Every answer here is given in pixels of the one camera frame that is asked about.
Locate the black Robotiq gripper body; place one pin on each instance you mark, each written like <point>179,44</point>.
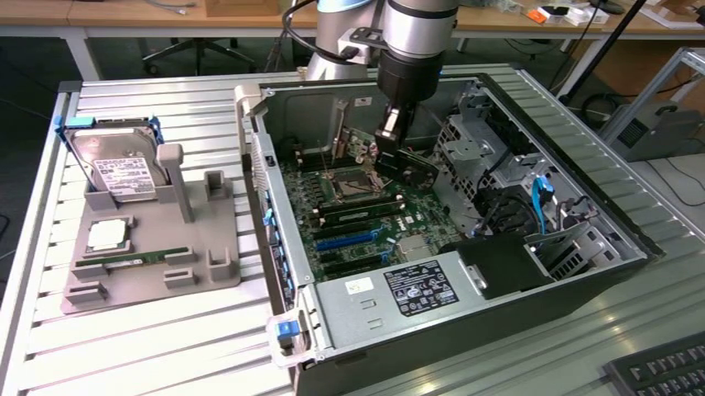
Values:
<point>410,78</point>

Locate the green GPU with black cooler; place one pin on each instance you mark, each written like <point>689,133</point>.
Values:
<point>412,173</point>

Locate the tall metal disk bay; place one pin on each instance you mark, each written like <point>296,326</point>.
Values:
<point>467,144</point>

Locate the CPU socket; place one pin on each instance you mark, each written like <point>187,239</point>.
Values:
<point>350,185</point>

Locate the thin metal locking lever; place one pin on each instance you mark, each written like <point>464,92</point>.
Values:
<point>325,165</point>

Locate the green Dell motherboard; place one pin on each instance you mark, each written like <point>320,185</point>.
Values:
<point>418,214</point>

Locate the black labelled RAM stick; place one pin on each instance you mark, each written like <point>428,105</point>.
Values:
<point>363,213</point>

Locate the wooden desk with white legs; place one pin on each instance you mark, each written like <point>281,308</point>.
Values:
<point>109,14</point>
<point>495,16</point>

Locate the long black expansion slot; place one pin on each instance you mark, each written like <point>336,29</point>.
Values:
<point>352,229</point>
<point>355,271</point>
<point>352,260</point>

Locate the blue expansion slot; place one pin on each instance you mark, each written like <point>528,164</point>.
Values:
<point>347,242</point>

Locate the silver chipset heatsink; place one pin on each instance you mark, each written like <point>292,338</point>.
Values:
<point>412,248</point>

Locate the orange and white box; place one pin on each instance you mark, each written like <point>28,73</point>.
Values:
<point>536,15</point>

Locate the black plastic shroud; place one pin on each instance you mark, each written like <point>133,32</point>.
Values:
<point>495,264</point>

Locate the black stand pole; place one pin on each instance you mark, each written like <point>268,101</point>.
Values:
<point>605,45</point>

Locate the black office chair base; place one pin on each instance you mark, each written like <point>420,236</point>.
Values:
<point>203,49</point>

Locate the grey power supply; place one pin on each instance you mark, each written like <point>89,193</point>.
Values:
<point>352,313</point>

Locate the low metal disk bay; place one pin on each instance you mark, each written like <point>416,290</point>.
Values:
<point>573,255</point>

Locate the grey plastic parts rack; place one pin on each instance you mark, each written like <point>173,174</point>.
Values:
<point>148,218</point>

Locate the white paper sheet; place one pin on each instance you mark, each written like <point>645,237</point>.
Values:
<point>671,20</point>

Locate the open black PC case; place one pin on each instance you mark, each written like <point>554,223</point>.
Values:
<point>495,330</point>

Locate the hard disk in blue carrier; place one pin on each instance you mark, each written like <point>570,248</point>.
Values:
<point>115,165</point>

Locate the flat brown cardboard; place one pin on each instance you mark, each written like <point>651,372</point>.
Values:
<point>682,6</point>

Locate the green RAM stick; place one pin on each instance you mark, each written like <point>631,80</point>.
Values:
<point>137,257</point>

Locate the silver CPU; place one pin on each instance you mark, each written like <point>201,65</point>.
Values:
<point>107,235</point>

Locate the black keyboard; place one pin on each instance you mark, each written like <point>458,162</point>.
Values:
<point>661,371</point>

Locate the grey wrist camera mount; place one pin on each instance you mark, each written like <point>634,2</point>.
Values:
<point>363,39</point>

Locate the aluminium profile frame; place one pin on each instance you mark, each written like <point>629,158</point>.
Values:
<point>669,66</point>

